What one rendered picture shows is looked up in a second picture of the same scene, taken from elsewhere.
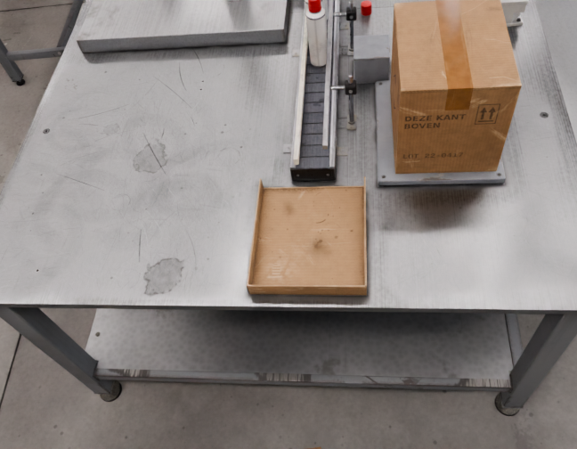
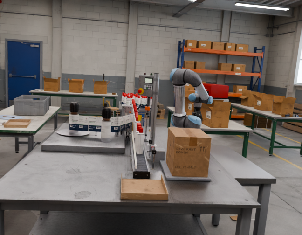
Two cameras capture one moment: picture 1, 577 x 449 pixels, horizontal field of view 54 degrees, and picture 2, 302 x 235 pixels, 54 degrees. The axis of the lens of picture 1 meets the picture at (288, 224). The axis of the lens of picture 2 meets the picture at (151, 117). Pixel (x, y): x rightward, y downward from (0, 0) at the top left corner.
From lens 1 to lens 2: 1.08 m
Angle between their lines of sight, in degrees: 48
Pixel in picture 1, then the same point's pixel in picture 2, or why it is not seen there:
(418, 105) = (181, 143)
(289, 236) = (134, 188)
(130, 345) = not seen: outside the picture
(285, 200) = (131, 181)
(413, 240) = (182, 190)
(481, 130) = (201, 156)
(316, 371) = not seen: outside the picture
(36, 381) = not seen: outside the picture
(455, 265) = (199, 195)
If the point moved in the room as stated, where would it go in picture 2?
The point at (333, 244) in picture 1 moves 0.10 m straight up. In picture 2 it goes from (152, 190) to (153, 173)
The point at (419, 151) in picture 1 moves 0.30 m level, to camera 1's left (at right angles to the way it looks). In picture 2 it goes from (181, 164) to (136, 167)
